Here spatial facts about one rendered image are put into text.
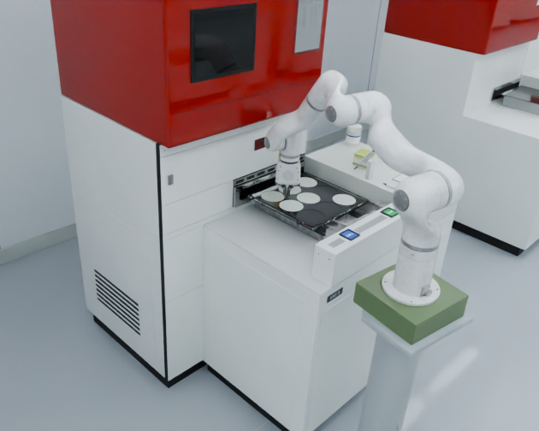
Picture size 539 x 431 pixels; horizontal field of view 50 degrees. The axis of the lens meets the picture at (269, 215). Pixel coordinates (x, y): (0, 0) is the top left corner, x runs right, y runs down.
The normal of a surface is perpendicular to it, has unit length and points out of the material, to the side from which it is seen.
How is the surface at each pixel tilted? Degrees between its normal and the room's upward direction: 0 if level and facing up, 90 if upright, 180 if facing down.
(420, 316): 2
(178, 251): 90
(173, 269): 90
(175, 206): 90
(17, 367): 0
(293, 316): 90
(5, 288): 0
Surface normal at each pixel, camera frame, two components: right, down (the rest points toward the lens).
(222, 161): 0.71, 0.38
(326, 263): -0.69, 0.32
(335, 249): 0.06, -0.87
